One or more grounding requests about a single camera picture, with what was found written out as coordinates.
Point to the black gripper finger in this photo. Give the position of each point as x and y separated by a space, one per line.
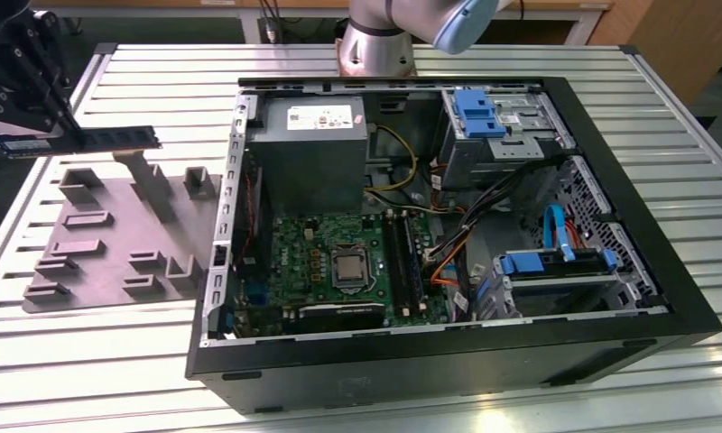
0 106
36 67

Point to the RAM stick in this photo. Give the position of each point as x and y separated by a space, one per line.
412 261
120 137

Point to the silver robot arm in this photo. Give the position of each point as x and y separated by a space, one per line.
372 45

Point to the long RAM slot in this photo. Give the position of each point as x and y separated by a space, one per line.
392 252

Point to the grey parts rack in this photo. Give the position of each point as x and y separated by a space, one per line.
113 234

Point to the grey power supply unit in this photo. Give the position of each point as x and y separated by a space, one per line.
307 171

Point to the green motherboard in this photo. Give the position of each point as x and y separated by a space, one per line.
295 252

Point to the blue expansion slot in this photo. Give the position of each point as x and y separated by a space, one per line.
256 294

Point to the rear port connectors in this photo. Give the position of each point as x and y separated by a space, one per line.
225 324

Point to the silver CPU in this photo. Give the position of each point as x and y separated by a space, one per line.
350 268

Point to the black graphics card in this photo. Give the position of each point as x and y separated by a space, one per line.
336 315

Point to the socket locking lever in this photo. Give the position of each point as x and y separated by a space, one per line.
372 280

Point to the blue drive latch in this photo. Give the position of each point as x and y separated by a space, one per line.
478 113

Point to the silver drive cage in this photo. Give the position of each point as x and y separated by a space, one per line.
517 153

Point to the black PC case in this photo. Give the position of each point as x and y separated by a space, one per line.
396 365

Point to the white framed wooden desk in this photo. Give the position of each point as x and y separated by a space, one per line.
586 27

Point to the hard disk in blue carrier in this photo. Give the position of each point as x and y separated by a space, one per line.
554 266

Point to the silver disk bay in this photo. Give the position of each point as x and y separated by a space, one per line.
566 280

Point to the brown wooden cabinet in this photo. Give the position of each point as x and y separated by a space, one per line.
679 45

